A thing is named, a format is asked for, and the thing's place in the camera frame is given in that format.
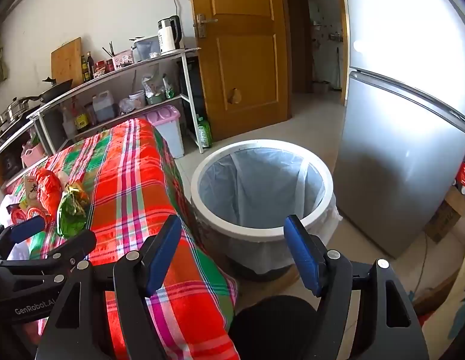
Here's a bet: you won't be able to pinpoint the white electric kettle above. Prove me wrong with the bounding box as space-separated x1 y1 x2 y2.
157 15 185 56

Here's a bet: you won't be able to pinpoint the yellow label sauce bottle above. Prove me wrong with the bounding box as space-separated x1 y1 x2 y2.
75 101 90 133

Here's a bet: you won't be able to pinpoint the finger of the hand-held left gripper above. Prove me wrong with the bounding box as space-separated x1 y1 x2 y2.
0 215 46 261
0 229 97 285

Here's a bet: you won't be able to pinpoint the green gold snack wrapper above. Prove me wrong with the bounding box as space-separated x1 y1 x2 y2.
55 182 91 238

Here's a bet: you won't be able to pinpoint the broom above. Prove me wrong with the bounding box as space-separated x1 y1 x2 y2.
332 43 343 91

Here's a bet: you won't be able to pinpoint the white printed plastic bag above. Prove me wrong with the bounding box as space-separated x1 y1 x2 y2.
142 73 166 98

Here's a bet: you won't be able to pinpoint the clear lidded plastic container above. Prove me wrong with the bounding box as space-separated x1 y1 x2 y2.
132 35 161 62

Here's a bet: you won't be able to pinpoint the pink chopstick holder box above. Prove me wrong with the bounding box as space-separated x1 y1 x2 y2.
112 49 134 66

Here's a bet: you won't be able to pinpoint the cardboard box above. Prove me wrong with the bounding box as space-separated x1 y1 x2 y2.
424 185 465 244

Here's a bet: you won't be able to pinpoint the clear plastic bin liner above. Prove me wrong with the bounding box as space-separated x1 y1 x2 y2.
198 147 344 275

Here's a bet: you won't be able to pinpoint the black frying pan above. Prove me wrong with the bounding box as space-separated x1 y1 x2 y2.
15 77 74 104

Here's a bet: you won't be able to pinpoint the orange mesh net bag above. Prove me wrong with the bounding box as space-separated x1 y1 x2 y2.
34 168 64 216

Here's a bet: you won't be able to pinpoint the person's black-clothed knee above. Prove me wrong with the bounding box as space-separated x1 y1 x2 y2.
228 295 320 360

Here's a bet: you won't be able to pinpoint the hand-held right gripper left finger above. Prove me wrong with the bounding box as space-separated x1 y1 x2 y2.
35 214 182 360

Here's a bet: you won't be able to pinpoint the clear plastic bag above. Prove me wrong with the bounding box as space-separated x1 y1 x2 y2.
118 97 137 116

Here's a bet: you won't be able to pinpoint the green packet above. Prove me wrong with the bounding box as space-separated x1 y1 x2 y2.
163 74 177 100

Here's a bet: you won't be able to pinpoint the white round waste bin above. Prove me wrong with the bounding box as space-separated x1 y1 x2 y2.
189 139 344 283

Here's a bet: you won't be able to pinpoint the clear white bottle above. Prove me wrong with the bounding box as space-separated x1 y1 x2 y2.
62 107 79 139

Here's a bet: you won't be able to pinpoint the pink plastic basket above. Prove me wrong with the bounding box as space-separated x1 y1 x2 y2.
20 140 46 167

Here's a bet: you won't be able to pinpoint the red packaged goods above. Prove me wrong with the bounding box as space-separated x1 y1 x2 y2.
455 161 465 196

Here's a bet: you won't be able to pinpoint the pink lidded storage box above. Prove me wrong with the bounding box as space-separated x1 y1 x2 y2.
137 105 185 159

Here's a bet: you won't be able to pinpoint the red white snack wrapper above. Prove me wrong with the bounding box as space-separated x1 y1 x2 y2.
10 207 49 227

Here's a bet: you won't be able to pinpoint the silver refrigerator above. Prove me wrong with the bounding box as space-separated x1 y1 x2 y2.
334 0 465 259

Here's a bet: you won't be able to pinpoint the white metal kitchen rack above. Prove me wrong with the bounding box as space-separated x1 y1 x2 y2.
0 47 207 192

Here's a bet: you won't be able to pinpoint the red green plaid tablecloth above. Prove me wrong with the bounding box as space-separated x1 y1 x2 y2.
0 118 241 360

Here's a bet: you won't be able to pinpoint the dark liquid plastic jug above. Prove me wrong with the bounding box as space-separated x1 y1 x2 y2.
92 90 117 122

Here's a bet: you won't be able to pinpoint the floor cable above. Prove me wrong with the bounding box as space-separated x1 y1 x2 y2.
410 232 430 297

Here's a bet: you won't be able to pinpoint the brown wooden door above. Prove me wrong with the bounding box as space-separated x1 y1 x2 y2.
188 0 293 143

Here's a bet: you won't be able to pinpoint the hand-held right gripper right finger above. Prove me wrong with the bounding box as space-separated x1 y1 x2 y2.
284 214 430 360

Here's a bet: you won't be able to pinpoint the wooden cutting board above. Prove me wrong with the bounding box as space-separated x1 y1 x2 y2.
50 37 85 85

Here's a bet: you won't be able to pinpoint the black induction cooker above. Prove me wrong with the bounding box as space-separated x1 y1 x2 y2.
0 110 42 139

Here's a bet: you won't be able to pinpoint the stainless steamer pot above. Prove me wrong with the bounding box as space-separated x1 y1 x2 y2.
0 97 32 130

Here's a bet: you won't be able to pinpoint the green plastic bottle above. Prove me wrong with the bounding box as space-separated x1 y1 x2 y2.
196 116 212 149

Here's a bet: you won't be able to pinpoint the metal door handle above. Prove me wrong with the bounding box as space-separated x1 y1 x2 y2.
193 13 218 39

